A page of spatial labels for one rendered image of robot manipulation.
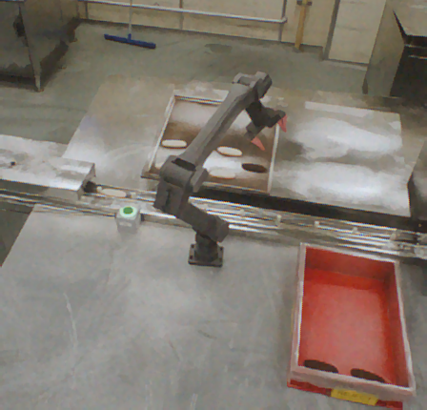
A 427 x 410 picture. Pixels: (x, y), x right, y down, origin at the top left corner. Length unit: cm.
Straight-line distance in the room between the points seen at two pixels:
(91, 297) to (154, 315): 22
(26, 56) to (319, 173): 299
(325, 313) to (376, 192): 59
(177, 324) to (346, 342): 51
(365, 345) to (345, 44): 391
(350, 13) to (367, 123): 285
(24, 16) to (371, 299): 338
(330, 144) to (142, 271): 97
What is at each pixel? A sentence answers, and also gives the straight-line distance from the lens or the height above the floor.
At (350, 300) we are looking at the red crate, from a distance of 160.
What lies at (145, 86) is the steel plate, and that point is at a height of 82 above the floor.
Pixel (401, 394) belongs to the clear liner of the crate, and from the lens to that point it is 136.
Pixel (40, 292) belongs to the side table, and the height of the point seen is 82.
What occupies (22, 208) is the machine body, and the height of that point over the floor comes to 78.
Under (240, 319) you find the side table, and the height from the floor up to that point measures 82.
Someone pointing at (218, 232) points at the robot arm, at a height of 98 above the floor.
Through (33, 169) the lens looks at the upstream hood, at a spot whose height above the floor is 92.
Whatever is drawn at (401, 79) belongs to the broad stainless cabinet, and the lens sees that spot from 331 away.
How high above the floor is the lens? 204
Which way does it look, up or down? 41 degrees down
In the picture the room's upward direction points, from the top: 4 degrees clockwise
